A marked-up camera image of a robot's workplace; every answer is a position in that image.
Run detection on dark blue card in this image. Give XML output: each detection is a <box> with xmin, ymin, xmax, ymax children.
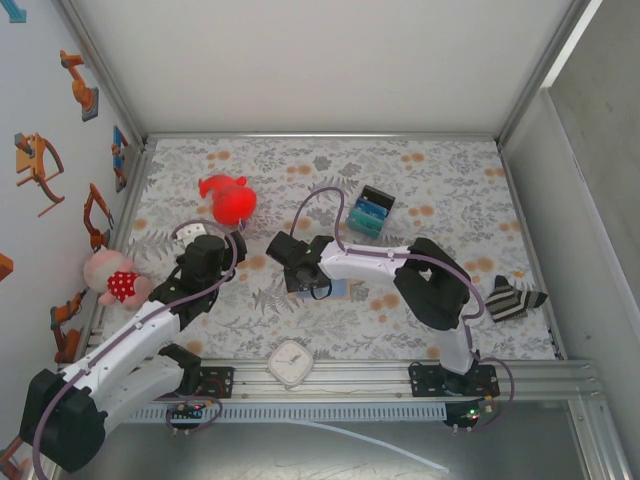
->
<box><xmin>355</xmin><ymin>198</ymin><xmax>390</xmax><ymax>221</ymax></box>

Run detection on red plush toy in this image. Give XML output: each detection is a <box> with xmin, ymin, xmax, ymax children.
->
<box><xmin>198</xmin><ymin>173</ymin><xmax>259</xmax><ymax>233</ymax></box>

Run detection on white square clock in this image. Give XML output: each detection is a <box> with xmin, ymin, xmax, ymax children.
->
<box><xmin>267</xmin><ymin>338</ymin><xmax>315</xmax><ymax>393</ymax></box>

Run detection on pink plush toy polka dots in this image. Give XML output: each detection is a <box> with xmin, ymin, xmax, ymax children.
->
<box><xmin>82</xmin><ymin>248</ymin><xmax>154</xmax><ymax>312</ymax></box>

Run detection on floral print tablecloth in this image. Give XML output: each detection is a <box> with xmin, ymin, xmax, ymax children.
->
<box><xmin>97</xmin><ymin>137</ymin><xmax>559</xmax><ymax>361</ymax></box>

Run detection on small black circuit board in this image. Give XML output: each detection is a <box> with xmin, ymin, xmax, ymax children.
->
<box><xmin>457</xmin><ymin>403</ymin><xmax>496</xmax><ymax>422</ymax></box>
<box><xmin>169</xmin><ymin>402</ymin><xmax>207</xmax><ymax>420</ymax></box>

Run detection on black white striped cloth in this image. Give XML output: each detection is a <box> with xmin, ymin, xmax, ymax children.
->
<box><xmin>484</xmin><ymin>273</ymin><xmax>550</xmax><ymax>324</ymax></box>

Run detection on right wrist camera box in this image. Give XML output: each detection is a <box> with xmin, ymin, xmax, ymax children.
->
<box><xmin>265</xmin><ymin>231</ymin><xmax>310</xmax><ymax>267</ymax></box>

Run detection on black teal accordion card case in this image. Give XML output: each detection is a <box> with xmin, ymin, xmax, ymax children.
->
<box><xmin>346</xmin><ymin>184</ymin><xmax>397</xmax><ymax>240</ymax></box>

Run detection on aluminium frame rail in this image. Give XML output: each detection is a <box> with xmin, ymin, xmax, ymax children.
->
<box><xmin>143</xmin><ymin>131</ymin><xmax>502</xmax><ymax>145</ymax></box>
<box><xmin>47</xmin><ymin>357</ymin><xmax>601</xmax><ymax>404</ymax></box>
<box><xmin>74</xmin><ymin>142</ymin><xmax>156</xmax><ymax>364</ymax></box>

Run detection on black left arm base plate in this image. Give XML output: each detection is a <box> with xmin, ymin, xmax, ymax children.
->
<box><xmin>143</xmin><ymin>366</ymin><xmax>236</xmax><ymax>400</ymax></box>

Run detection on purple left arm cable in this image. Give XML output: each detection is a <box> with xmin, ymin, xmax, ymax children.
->
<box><xmin>30</xmin><ymin>218</ymin><xmax>239</xmax><ymax>474</ymax></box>

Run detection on white slotted cable duct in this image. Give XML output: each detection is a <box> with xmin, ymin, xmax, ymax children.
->
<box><xmin>69</xmin><ymin>402</ymin><xmax>449</xmax><ymax>425</ymax></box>

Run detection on blue orange wall sticker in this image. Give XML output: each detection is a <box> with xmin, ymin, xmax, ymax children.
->
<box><xmin>110</xmin><ymin>124</ymin><xmax>134</xmax><ymax>194</ymax></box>

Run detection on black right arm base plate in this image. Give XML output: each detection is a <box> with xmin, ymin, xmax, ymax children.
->
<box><xmin>408</xmin><ymin>360</ymin><xmax>501</xmax><ymax>399</ymax></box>

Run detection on orange gripper wall sticker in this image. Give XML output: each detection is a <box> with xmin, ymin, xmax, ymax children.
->
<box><xmin>13</xmin><ymin>132</ymin><xmax>66</xmax><ymax>218</ymax></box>

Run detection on aluminium frame post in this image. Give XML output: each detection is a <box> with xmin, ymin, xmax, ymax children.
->
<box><xmin>497</xmin><ymin>0</ymin><xmax>596</xmax><ymax>146</ymax></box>
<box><xmin>52</xmin><ymin>0</ymin><xmax>151</xmax><ymax>149</ymax></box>

